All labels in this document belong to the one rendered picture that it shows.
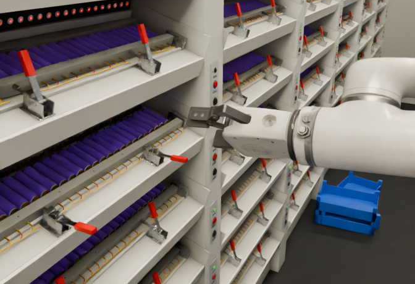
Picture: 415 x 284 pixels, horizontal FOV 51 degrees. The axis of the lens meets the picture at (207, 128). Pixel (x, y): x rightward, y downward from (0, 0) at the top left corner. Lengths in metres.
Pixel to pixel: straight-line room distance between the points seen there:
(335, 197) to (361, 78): 1.96
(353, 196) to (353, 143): 1.98
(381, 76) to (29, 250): 0.55
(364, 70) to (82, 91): 0.42
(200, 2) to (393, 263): 1.67
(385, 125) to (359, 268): 1.66
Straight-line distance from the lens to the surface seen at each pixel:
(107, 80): 0.77
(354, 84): 0.61
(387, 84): 0.60
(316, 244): 2.28
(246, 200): 1.49
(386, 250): 2.35
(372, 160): 0.57
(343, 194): 2.55
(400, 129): 0.57
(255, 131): 0.60
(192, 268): 1.21
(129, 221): 0.98
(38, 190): 0.77
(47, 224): 0.73
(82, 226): 0.68
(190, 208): 1.10
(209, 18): 0.98
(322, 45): 2.14
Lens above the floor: 1.33
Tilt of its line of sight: 22 degrees down
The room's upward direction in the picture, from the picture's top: straight up
